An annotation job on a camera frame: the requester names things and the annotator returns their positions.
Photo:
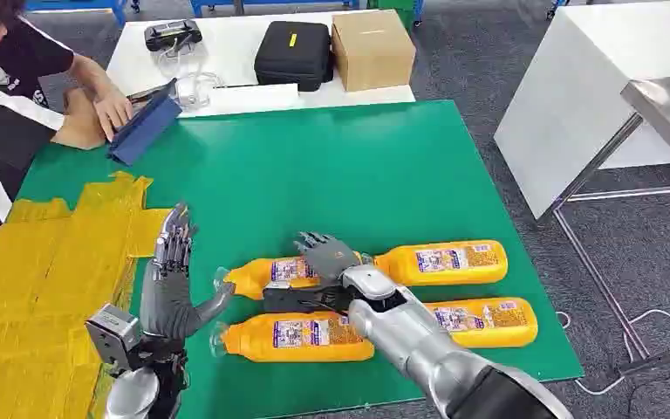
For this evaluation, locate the green table mat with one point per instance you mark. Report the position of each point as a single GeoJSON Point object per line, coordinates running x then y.
{"type": "Point", "coordinates": [341, 173]}

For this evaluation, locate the blue tablet case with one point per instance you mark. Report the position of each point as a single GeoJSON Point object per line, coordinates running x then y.
{"type": "Point", "coordinates": [138, 133]}

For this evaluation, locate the black carry case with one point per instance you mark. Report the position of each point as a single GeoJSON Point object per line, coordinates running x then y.
{"type": "Point", "coordinates": [291, 55]}

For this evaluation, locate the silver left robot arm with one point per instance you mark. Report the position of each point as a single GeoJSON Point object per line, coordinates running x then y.
{"type": "Point", "coordinates": [133, 396]}

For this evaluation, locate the green crate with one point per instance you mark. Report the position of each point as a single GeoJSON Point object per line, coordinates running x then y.
{"type": "Point", "coordinates": [398, 7]}

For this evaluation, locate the person's hand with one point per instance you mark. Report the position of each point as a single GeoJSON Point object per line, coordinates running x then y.
{"type": "Point", "coordinates": [112, 110]}

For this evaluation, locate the person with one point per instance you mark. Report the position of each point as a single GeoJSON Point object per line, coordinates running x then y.
{"type": "Point", "coordinates": [11, 63]}

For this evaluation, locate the white cabinet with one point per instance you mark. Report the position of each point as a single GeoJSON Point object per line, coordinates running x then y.
{"type": "Point", "coordinates": [572, 87]}

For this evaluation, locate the black handheld controller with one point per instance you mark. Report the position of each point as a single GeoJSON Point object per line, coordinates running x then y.
{"type": "Point", "coordinates": [172, 35]}

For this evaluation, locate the white table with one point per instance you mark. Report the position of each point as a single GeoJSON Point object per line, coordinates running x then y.
{"type": "Point", "coordinates": [231, 52]}

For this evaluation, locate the orange drink bottle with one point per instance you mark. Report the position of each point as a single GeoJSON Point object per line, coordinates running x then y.
{"type": "Point", "coordinates": [254, 277]}
{"type": "Point", "coordinates": [491, 321]}
{"type": "Point", "coordinates": [300, 338]}
{"type": "Point", "coordinates": [445, 263]}

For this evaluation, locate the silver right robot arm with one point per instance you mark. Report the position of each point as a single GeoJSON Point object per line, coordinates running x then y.
{"type": "Point", "coordinates": [416, 341]}

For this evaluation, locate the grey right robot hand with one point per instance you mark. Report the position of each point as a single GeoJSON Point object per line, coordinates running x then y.
{"type": "Point", "coordinates": [329, 257]}

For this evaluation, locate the yellow sheet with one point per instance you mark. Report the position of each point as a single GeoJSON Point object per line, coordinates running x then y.
{"type": "Point", "coordinates": [34, 289]}

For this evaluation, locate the blue metal rack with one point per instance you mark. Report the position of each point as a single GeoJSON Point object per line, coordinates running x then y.
{"type": "Point", "coordinates": [98, 4]}

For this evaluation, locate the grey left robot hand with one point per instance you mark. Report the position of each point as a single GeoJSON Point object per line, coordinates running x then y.
{"type": "Point", "coordinates": [164, 300]}

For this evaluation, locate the brown cardboard box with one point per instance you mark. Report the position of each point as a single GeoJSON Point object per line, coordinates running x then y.
{"type": "Point", "coordinates": [372, 49]}

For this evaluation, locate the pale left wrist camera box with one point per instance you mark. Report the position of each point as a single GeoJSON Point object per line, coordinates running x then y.
{"type": "Point", "coordinates": [109, 335]}

